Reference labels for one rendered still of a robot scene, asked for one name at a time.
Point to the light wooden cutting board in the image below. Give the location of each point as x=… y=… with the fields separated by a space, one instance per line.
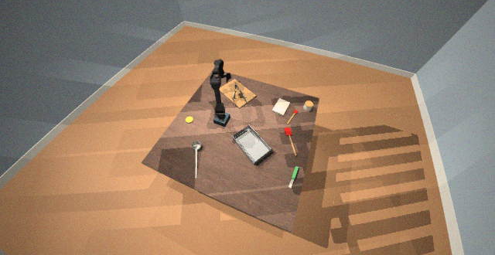
x=228 y=91

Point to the white jar with wooden lid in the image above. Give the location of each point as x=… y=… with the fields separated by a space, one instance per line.
x=308 y=105

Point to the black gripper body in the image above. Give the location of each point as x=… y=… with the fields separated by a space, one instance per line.
x=228 y=76

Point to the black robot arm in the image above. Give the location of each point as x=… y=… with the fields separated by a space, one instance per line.
x=215 y=84

